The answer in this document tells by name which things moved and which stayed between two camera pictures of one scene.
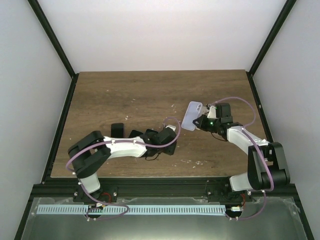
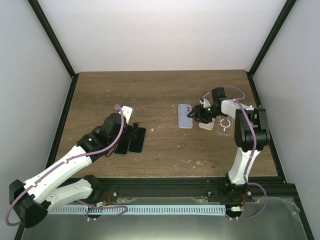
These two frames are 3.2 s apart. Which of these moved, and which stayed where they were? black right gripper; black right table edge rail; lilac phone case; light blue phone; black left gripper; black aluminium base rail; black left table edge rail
Moved: lilac phone case; light blue phone; black right gripper; black left gripper
Stayed: black aluminium base rail; black right table edge rail; black left table edge rail
